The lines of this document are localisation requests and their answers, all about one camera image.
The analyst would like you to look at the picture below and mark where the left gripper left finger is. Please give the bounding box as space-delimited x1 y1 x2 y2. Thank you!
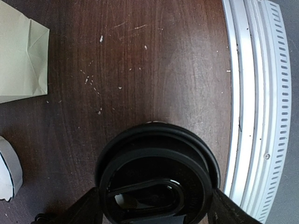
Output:
35 187 103 224

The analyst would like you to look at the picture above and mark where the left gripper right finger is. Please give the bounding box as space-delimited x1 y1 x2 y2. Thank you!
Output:
207 189 260 224

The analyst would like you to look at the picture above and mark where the black plastic cup lid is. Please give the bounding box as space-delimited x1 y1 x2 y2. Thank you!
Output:
95 122 221 224

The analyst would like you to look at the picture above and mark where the kraft paper takeout bag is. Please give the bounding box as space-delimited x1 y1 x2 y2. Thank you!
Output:
0 1 50 103

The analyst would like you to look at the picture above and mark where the white ceramic bowl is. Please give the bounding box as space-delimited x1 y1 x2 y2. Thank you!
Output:
0 136 23 202

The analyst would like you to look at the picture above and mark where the aluminium front rail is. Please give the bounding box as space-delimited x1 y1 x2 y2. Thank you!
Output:
223 0 292 223

